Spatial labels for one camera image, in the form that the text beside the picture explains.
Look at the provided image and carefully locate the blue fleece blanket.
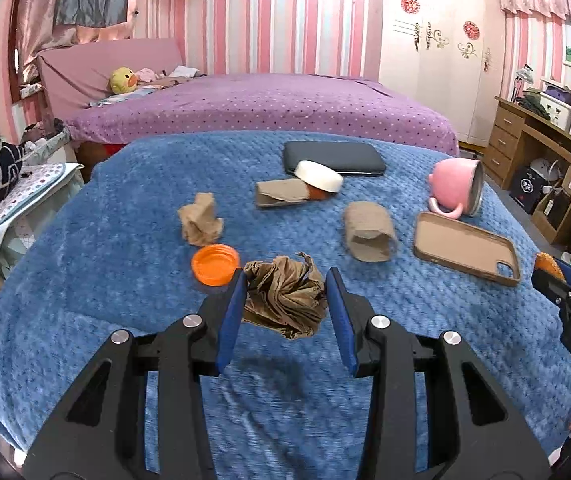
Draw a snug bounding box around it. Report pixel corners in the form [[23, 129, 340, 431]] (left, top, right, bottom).
[[0, 130, 571, 461]]

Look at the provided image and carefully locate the small crumpled brown paper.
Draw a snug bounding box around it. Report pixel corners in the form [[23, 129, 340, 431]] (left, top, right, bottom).
[[178, 192, 225, 247]]

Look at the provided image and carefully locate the pink mug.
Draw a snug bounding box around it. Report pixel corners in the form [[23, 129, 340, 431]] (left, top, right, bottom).
[[426, 156, 485, 221]]

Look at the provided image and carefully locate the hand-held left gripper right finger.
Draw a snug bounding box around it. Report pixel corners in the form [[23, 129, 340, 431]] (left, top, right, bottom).
[[325, 266, 551, 480]]

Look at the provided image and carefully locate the white round lid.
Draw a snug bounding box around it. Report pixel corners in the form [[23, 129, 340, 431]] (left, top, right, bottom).
[[294, 160, 343, 194]]

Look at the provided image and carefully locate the small orange tangerine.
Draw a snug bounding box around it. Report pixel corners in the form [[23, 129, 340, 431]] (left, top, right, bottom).
[[306, 184, 339, 202]]

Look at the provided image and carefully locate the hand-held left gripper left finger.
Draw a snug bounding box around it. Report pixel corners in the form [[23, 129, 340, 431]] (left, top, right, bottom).
[[23, 267, 249, 480]]

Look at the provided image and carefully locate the brown cardboard tube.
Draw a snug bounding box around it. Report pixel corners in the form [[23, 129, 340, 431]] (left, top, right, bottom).
[[343, 201, 399, 263]]

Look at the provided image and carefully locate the large brown paper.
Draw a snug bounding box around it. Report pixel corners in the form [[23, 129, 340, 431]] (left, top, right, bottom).
[[242, 252, 329, 341]]

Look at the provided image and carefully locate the yellow duck plush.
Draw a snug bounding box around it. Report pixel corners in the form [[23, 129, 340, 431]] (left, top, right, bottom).
[[110, 66, 139, 95]]

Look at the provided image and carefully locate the folded brown cardboard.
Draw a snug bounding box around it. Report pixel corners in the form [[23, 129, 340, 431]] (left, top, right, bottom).
[[256, 178, 311, 210]]

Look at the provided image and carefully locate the dotted white mat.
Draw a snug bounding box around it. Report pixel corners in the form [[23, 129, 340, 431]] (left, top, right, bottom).
[[0, 162, 84, 241]]

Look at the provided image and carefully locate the desk lamp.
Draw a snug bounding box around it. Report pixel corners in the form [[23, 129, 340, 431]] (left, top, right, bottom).
[[513, 64, 533, 103]]

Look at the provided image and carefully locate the purple dotted bed cover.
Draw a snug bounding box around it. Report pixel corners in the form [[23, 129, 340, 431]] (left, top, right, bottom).
[[66, 72, 461, 158]]

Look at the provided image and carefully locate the black flat pouch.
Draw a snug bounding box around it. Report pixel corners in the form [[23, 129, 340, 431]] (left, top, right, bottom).
[[283, 141, 385, 177]]

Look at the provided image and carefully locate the pink covered headboard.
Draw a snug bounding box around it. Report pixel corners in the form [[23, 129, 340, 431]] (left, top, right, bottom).
[[36, 37, 184, 118]]

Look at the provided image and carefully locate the dark blue box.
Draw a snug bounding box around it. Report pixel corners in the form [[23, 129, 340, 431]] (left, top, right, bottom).
[[509, 165, 549, 215]]

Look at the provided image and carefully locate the wooden desk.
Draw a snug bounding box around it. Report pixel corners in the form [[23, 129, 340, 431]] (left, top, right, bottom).
[[483, 96, 571, 246]]

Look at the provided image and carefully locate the white small fan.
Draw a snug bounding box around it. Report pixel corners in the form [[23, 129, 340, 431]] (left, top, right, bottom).
[[530, 157, 563, 186]]

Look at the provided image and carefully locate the white wardrobe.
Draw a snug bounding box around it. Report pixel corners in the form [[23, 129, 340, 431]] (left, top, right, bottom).
[[379, 0, 506, 143]]

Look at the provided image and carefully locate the pink satin curtain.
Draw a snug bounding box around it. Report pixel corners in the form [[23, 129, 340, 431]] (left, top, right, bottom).
[[10, 0, 136, 76]]

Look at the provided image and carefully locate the dark green cloth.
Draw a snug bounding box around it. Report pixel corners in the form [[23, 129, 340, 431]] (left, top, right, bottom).
[[520, 90, 551, 121]]

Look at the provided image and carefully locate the white storage box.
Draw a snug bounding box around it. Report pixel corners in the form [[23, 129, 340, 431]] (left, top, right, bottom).
[[540, 91, 571, 126]]

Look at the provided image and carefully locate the tan phone case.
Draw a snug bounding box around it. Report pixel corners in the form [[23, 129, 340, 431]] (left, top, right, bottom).
[[413, 211, 522, 287]]

